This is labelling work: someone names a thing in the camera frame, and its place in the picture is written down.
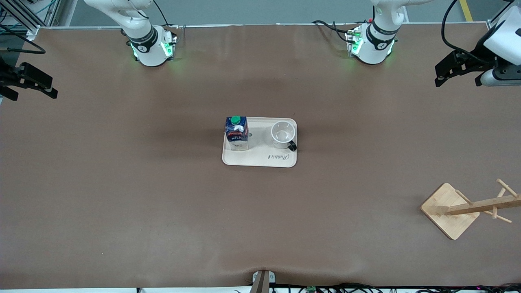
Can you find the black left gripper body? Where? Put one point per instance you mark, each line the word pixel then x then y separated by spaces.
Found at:
pixel 474 64

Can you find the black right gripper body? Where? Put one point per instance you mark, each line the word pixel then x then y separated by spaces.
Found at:
pixel 9 75

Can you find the blue milk carton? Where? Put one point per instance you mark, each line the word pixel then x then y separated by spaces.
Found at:
pixel 237 134

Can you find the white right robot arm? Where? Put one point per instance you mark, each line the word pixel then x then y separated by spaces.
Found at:
pixel 148 47

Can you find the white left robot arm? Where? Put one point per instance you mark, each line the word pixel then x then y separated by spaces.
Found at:
pixel 374 47

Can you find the wooden cup rack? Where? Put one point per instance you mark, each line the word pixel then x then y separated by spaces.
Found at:
pixel 449 213

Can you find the cream plastic tray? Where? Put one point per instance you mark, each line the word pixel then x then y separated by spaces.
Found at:
pixel 260 156

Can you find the metal table clamp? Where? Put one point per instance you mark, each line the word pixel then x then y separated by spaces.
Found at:
pixel 263 280

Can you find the aluminium frame profile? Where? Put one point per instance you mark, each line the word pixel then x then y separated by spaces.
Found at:
pixel 24 16

